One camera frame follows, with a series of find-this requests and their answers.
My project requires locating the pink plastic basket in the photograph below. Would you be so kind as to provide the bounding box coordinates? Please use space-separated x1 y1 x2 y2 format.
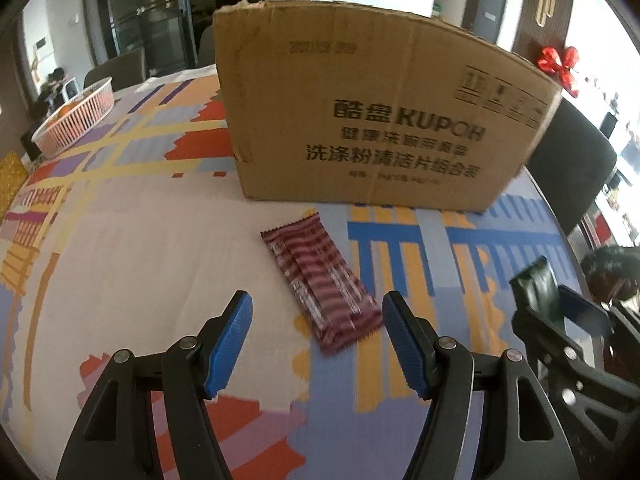
32 77 115 159

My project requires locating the grey chair behind box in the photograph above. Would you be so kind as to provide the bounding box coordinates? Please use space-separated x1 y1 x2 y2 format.
198 25 215 67

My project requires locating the colourful patterned tablecloth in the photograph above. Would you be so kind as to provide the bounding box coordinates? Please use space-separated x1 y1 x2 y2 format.
1 70 582 479

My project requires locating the brown cardboard box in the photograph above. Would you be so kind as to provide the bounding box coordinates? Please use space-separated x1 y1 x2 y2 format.
213 0 562 212

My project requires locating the dark green snack packet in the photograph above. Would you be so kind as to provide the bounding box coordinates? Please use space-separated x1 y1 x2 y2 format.
510 256 565 332

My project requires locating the dark green dining chair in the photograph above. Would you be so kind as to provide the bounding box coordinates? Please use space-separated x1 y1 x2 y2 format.
526 100 617 234

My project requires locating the grey chair near basket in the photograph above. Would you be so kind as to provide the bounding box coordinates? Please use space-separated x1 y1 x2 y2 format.
84 48 146 91

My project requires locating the red bow decoration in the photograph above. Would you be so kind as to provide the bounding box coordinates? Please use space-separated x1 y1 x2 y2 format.
537 47 579 98

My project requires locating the maroon striped snack bar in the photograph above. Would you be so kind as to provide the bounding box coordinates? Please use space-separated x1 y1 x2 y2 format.
260 214 383 356

